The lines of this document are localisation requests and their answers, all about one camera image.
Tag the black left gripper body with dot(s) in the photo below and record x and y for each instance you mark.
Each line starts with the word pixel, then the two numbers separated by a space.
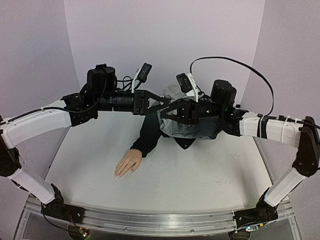
pixel 131 106

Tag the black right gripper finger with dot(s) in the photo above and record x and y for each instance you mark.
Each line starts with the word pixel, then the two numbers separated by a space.
pixel 183 119
pixel 179 107

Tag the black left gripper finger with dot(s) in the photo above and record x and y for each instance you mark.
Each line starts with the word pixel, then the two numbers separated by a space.
pixel 152 97
pixel 157 106

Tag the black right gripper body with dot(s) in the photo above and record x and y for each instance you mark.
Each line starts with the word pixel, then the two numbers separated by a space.
pixel 193 111

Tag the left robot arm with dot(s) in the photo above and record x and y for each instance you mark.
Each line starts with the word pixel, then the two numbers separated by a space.
pixel 100 93

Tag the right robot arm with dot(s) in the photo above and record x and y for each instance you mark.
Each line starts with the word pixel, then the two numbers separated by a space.
pixel 298 133

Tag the black grey jacket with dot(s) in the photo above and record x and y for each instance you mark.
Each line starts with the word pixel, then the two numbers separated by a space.
pixel 154 127

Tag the mannequin hand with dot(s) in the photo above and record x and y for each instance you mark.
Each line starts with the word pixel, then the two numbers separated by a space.
pixel 129 163

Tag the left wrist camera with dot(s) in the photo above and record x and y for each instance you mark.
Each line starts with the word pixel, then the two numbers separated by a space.
pixel 141 76

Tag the aluminium front rail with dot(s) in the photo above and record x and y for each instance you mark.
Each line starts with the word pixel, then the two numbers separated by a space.
pixel 175 224

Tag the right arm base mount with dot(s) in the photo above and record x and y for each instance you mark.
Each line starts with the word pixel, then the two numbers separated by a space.
pixel 255 217

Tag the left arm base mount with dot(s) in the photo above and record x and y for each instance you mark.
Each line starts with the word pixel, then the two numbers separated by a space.
pixel 58 209

